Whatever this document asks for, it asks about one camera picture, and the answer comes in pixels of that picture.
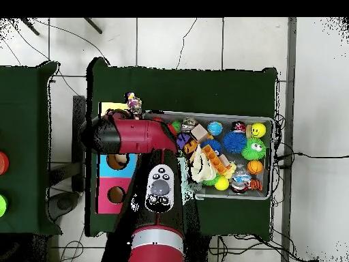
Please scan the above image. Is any black tripod leg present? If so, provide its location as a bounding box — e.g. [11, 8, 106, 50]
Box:
[20, 18, 41, 36]
[83, 18, 104, 35]

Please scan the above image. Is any wooden box with three holes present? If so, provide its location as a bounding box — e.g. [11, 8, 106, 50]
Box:
[95, 102, 143, 214]

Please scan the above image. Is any blue spiky ball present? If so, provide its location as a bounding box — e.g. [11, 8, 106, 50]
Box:
[222, 131, 248, 154]

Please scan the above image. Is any thin black floor cable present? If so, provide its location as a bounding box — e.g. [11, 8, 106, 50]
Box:
[175, 18, 198, 70]

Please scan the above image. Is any shallow mesh bin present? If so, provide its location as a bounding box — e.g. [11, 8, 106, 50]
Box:
[144, 109, 275, 201]

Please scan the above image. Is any plain wooden block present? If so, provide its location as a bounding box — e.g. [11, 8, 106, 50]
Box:
[189, 123, 209, 143]

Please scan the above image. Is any green spiky ball with eyes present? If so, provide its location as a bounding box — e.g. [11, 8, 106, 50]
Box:
[241, 136, 267, 161]

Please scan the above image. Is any white multicolour print cloth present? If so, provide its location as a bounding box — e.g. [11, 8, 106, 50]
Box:
[124, 91, 143, 116]

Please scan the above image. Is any blue-label plastic bottle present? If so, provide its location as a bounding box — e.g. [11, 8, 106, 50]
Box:
[230, 164, 253, 195]

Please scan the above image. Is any thick black floor cable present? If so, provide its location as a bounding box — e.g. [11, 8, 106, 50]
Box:
[275, 151, 349, 170]

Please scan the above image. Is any orange toy brick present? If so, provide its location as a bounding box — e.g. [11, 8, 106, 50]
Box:
[202, 144, 232, 175]

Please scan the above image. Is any yellow smiley ball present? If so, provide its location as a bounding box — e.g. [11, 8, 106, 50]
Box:
[249, 122, 267, 138]

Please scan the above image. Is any cream knitted cloth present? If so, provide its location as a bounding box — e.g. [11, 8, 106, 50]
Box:
[189, 144, 219, 183]

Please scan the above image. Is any black upright bar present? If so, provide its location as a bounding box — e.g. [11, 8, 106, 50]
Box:
[72, 95, 87, 193]

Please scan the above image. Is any small orange basketball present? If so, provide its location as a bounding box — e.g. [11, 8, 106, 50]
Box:
[246, 160, 264, 175]

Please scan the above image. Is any dark green tablecloth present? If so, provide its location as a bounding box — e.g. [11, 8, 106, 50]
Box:
[0, 60, 63, 236]
[85, 57, 279, 237]

